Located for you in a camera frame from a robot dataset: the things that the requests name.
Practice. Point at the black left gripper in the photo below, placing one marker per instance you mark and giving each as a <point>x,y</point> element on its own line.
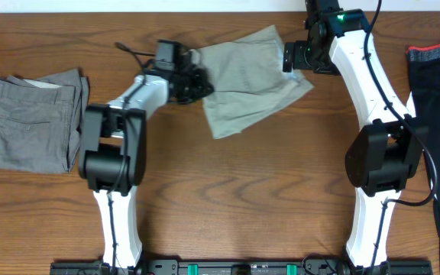
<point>195,82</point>

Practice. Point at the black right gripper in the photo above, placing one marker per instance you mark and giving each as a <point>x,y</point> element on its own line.
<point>299,48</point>

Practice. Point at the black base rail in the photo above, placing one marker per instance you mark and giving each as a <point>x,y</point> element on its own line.
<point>308,266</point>

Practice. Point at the light khaki shorts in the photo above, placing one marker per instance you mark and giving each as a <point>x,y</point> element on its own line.
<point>249,84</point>

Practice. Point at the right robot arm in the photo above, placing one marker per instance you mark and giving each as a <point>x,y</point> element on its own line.
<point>388,146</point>

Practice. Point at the folded grey trousers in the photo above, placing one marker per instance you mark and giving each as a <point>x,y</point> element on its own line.
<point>40,121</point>

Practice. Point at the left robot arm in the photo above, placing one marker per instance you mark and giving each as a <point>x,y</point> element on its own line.
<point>113,150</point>

